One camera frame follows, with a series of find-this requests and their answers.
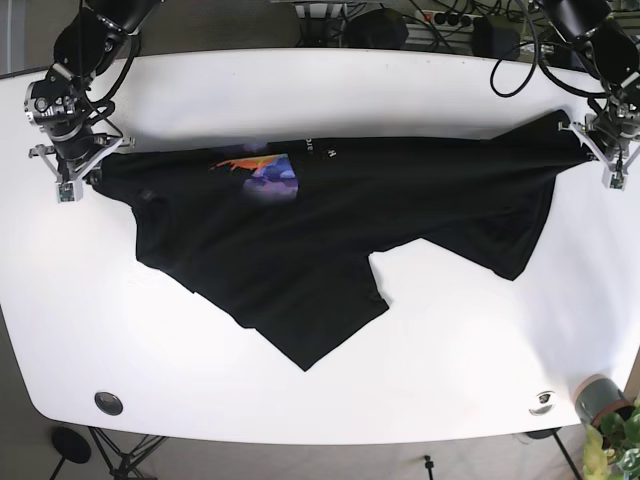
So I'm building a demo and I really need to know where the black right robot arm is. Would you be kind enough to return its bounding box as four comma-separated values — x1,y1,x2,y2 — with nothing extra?
23,0,161,203

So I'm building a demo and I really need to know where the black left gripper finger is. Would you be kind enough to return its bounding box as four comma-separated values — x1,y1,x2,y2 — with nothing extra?
604,145,639,191
562,121,611,166

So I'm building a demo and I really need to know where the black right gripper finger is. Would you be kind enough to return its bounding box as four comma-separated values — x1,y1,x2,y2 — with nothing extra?
28,145,81,204
85,138,135,173

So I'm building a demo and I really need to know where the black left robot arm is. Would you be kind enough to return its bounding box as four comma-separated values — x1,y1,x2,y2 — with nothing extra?
494,1,639,191

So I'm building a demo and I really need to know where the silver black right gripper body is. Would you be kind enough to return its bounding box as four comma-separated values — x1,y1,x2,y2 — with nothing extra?
25,78,123,176

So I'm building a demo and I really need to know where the black tripod stand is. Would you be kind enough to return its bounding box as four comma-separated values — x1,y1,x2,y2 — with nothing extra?
50,425,171,480

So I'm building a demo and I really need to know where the black T-shirt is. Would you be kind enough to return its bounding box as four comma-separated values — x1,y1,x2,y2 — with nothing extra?
92,111,590,370

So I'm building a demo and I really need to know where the black table grommet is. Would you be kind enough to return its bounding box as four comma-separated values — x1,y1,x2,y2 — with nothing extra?
94,391,124,416

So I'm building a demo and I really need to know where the silver table grommet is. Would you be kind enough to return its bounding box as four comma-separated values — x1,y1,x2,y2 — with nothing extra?
528,390,556,416

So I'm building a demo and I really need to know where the potted green plant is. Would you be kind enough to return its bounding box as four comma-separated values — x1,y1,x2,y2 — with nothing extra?
573,375,639,480

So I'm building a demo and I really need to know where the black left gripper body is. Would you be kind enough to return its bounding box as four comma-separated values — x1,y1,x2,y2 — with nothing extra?
582,95,639,161

